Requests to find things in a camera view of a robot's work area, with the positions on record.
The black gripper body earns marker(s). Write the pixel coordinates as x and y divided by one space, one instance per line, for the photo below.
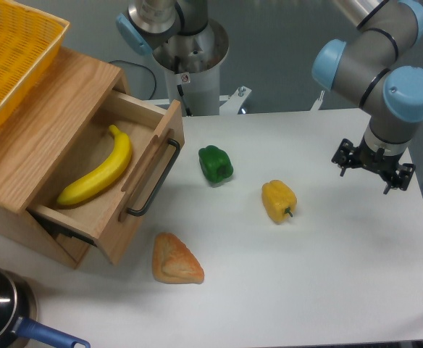
375 162

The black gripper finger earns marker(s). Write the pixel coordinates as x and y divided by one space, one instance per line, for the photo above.
398 177
345 156

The wooden top drawer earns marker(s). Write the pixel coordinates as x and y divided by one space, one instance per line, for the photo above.
110 220

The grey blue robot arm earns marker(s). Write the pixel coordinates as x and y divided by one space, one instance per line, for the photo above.
363 71

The wooden drawer cabinet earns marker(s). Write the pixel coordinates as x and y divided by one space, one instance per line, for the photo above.
39 133

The yellow bell pepper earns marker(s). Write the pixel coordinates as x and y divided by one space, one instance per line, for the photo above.
279 200

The green bell pepper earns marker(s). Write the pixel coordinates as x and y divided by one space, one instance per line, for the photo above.
215 164

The triangular bread pastry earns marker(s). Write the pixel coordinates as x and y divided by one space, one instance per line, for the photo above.
174 263

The yellow plastic banana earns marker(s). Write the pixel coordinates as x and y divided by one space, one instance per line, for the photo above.
104 175

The yellow plastic basket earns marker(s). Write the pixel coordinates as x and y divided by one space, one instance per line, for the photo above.
29 41

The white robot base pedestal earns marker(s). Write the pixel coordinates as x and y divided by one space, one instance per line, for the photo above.
191 66

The black pot blue handle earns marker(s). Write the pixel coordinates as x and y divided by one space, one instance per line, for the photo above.
18 310

